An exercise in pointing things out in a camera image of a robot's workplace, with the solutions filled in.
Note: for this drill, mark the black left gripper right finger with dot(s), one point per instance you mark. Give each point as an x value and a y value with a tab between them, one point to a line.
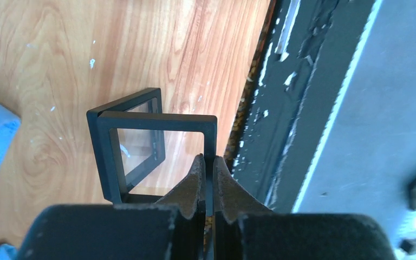
246	229

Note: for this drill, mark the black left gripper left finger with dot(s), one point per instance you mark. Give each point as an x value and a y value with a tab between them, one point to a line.
170	228

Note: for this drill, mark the black square frame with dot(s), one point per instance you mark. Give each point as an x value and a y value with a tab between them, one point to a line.
143	111

